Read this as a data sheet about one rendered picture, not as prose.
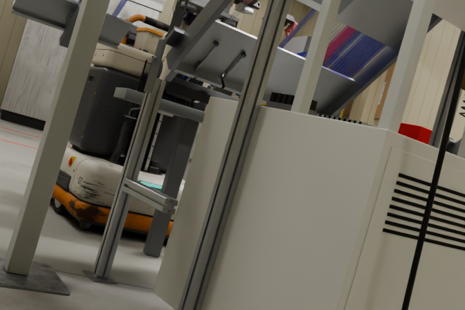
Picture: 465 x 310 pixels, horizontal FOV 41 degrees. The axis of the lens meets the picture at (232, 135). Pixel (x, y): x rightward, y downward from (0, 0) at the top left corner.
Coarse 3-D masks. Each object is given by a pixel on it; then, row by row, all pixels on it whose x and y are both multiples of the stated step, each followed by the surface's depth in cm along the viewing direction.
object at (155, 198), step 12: (156, 48) 195; (156, 60) 193; (156, 72) 191; (276, 96) 174; (288, 96) 171; (276, 108) 172; (288, 108) 168; (312, 108) 166; (348, 120) 172; (132, 180) 191; (132, 192) 186; (144, 192) 180; (156, 192) 176; (156, 204) 173; (168, 204) 171
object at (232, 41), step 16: (208, 32) 192; (224, 32) 193; (240, 32) 195; (192, 48) 196; (208, 48) 197; (224, 48) 199; (240, 48) 200; (192, 64) 201; (208, 64) 203; (224, 64) 204; (240, 64) 206; (288, 64) 211; (240, 80) 212; (272, 80) 216; (288, 80) 217; (320, 80) 221; (336, 80) 223; (352, 80) 225; (320, 96) 228; (336, 96) 230; (320, 112) 235
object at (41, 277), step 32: (96, 0) 171; (96, 32) 172; (64, 64) 172; (64, 96) 170; (64, 128) 171; (32, 192) 169; (32, 224) 170; (0, 256) 182; (32, 256) 171; (32, 288) 162; (64, 288) 170
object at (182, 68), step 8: (184, 64) 200; (176, 72) 197; (184, 72) 198; (192, 72) 200; (200, 72) 203; (200, 80) 202; (208, 80) 203; (216, 80) 206; (224, 80) 209; (224, 88) 207; (232, 88) 209; (240, 88) 212; (264, 96) 219
